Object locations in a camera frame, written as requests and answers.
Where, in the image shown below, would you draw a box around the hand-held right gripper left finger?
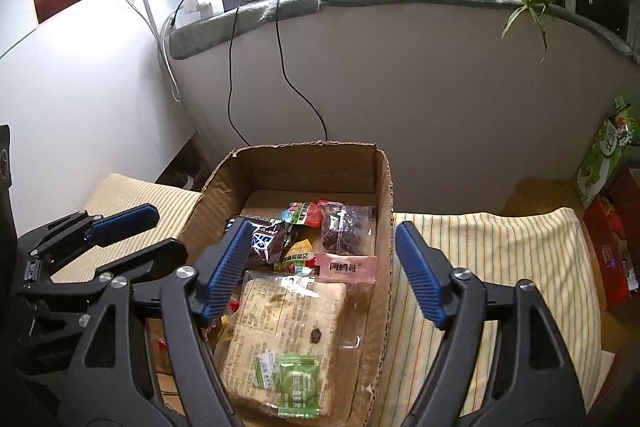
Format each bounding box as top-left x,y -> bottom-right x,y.
59,217 -> 256,427

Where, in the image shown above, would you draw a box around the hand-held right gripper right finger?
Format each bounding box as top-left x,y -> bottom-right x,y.
395,221 -> 587,427

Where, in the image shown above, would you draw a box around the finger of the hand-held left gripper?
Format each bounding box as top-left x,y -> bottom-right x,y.
30,203 -> 161,260
20,237 -> 190,303

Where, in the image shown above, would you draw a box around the brown chocolate bar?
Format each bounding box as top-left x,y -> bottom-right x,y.
226,217 -> 298,265

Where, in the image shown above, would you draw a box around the small yellow candy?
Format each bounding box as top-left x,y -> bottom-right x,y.
280,239 -> 317,277

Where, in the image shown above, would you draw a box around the clear packet of bread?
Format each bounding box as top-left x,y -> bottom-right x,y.
215,271 -> 348,419

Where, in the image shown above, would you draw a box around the pink candy packet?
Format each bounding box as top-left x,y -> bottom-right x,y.
314,252 -> 378,284

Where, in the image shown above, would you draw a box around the clear red-edged dried fruit packet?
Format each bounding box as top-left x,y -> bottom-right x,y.
317,202 -> 377,257

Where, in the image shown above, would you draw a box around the blue green jelly candy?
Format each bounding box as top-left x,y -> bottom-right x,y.
279,201 -> 326,228

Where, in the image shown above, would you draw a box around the small green candy packet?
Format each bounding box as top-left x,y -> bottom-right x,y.
254,351 -> 321,419

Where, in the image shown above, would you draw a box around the cardboard box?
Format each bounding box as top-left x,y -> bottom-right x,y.
150,141 -> 396,427

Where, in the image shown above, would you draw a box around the red gift box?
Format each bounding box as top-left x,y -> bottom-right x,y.
582,197 -> 631,308

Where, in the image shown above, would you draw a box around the green printed carton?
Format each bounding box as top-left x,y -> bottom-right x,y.
575,117 -> 626,208

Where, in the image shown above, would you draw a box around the white charger plug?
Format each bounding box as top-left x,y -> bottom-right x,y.
182,0 -> 223,18

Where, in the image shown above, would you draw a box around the green snack bag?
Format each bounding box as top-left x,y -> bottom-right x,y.
612,96 -> 640,132

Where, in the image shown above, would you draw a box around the white cables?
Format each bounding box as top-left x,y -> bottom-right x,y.
160,14 -> 182,102

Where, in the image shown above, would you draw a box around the black adapter cable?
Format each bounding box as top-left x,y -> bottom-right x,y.
227,4 -> 252,148

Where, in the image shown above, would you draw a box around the black ring light cable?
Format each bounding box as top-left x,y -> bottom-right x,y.
276,0 -> 338,142

